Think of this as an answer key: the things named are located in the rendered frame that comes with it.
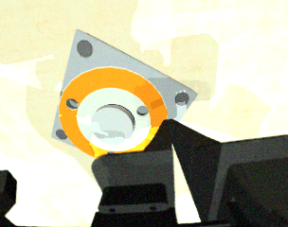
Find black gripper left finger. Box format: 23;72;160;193
91;119;176;208

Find orange round plate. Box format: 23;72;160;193
59;66;168;158

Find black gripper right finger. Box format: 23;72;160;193
169;119;288;222

